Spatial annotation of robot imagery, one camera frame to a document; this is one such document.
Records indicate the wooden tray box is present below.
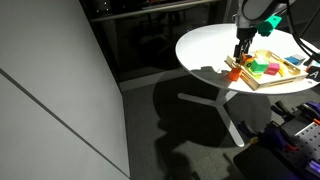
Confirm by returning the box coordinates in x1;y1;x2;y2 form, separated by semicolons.
224;49;309;91

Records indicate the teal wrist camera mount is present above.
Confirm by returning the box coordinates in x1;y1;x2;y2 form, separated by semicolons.
256;15;283;38

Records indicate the metal handrail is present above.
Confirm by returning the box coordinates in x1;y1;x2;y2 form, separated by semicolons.
88;0;222;23

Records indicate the orange cube with black circles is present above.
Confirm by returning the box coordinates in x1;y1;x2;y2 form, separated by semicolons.
240;53;256;68

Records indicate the blue foam block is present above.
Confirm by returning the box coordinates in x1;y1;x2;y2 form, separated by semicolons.
284;55;301;66

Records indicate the magenta foam block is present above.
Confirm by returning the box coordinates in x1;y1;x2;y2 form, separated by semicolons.
264;62;281;76

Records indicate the white table base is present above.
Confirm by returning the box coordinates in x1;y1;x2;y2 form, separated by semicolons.
177;87;246;148

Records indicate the black cart platform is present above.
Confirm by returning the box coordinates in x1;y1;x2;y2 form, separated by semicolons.
232;144;302;180

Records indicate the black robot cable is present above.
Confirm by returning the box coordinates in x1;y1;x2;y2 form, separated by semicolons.
285;0;320;63

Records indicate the aluminium rail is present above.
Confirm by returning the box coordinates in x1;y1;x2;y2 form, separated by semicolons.
307;159;320;175

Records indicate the dark green foam block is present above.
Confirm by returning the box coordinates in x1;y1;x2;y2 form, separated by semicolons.
249;58;270;74

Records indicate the black spring clamp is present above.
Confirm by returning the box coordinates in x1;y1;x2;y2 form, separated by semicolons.
270;100;295;122

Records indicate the purple clamp with orange handle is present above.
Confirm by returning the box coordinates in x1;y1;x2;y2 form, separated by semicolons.
295;101;320;127
237;120;292;152

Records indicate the black perforated mounting board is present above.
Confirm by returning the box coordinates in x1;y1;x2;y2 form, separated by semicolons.
289;121;320;169

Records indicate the light green foam block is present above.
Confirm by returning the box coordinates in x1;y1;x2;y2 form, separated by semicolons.
244;64;264;80

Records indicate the orange foam block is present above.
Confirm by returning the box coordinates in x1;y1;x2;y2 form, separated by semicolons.
227;67;243;82

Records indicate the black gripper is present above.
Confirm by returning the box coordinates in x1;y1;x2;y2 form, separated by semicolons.
233;26;259;65

